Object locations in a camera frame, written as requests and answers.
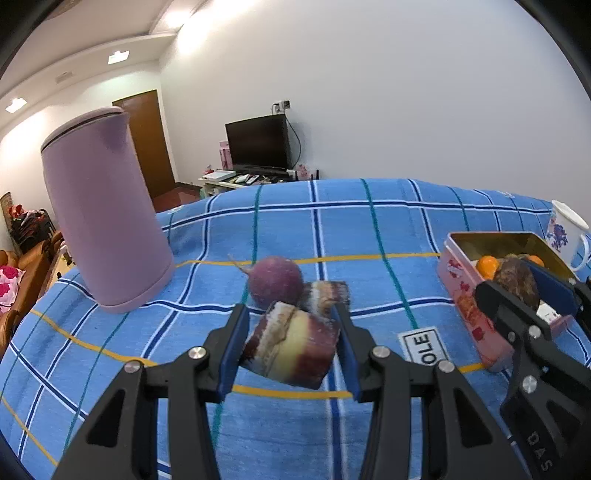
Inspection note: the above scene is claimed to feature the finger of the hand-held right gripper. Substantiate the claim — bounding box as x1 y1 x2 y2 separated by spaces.
529 266 591 334
475 280 567 403

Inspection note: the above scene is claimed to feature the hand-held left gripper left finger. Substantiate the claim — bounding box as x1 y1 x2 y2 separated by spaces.
50 303 251 480

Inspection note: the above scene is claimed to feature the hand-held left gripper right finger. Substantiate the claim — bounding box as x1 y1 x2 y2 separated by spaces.
332 302 532 480

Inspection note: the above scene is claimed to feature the dark wrinkled passion fruit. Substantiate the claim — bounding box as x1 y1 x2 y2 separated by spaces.
493 257 541 311

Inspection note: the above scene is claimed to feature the pink tin box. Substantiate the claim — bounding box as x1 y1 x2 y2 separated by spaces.
437 232 580 374

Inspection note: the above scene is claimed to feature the purple sugarcane piece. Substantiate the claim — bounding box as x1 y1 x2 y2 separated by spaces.
240 301 341 390

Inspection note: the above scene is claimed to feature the white floral mug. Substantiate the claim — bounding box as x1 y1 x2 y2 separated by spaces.
546 200 591 273

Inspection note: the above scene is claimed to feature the purple round radish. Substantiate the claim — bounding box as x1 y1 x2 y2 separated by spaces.
229 255 305 311

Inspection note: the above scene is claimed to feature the blue plaid blanket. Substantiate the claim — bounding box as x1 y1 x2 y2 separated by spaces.
0 178 591 480

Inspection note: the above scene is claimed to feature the white television stand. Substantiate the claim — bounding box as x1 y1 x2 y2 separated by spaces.
198 168 319 197

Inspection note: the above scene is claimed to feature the purple electric kettle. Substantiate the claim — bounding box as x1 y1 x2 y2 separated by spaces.
41 106 175 315

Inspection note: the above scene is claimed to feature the black television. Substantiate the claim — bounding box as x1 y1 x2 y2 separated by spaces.
225 114 293 171

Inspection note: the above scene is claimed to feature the brown leather sofa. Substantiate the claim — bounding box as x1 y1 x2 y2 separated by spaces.
0 231 63 333

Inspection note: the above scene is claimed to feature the brown wooden door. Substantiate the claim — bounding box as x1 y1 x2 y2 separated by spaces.
112 90 177 199

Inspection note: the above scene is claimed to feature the pink floral cushion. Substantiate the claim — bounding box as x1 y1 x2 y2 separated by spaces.
0 265 26 315

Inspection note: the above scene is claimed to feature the rack with clothes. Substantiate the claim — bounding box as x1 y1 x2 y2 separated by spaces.
0 191 56 252

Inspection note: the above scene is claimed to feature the black cable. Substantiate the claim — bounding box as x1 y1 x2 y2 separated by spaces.
285 111 305 169

